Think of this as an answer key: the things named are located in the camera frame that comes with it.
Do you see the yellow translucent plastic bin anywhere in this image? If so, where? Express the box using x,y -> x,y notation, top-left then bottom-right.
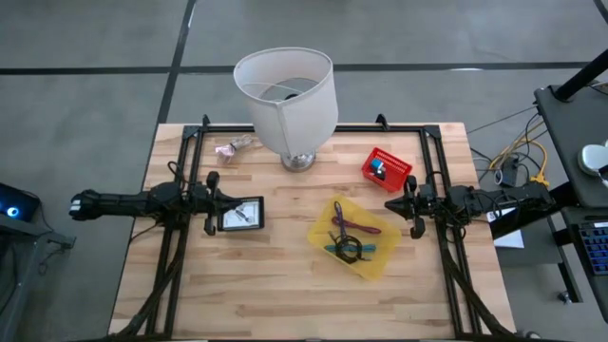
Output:
307,193 -> 403,282

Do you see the dark metal stand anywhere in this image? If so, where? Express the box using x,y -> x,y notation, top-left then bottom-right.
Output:
0,213 -> 77,342

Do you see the white round object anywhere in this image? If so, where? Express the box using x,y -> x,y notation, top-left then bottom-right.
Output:
578,141 -> 608,179

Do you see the white paper sheet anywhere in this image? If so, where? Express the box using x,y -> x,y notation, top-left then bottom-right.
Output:
487,206 -> 526,250

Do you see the red plastic basket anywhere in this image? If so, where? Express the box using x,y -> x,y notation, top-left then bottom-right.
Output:
360,146 -> 414,193

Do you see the black cable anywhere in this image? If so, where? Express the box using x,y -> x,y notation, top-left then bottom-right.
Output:
326,230 -> 371,266

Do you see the black power strip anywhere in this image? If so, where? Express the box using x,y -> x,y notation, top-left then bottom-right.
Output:
500,155 -> 523,188

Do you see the clear bag with cable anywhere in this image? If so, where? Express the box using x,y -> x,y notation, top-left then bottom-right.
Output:
214,133 -> 260,165

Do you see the black aluminium table frame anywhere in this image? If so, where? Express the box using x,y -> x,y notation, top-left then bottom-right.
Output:
109,113 -> 517,342

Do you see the red braided cable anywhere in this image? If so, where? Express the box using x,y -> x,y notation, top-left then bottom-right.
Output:
331,216 -> 383,237

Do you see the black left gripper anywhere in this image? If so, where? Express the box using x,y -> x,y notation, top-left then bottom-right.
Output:
189,170 -> 244,238

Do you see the black keyboard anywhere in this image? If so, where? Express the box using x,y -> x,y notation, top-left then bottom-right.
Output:
572,220 -> 608,277

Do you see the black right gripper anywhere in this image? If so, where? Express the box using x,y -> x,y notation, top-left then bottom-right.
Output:
384,174 -> 436,240

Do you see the yellow cable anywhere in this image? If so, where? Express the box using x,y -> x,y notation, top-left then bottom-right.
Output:
488,139 -> 551,188

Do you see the black device with blue light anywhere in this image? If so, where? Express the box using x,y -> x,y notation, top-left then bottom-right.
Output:
0,182 -> 42,223

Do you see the table lamp with white shade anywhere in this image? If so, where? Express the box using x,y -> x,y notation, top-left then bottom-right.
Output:
232,46 -> 340,173

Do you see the teal braided cable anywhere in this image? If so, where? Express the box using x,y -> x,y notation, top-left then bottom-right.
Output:
324,242 -> 378,254

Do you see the black desk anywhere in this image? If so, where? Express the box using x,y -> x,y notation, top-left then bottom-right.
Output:
488,47 -> 608,325

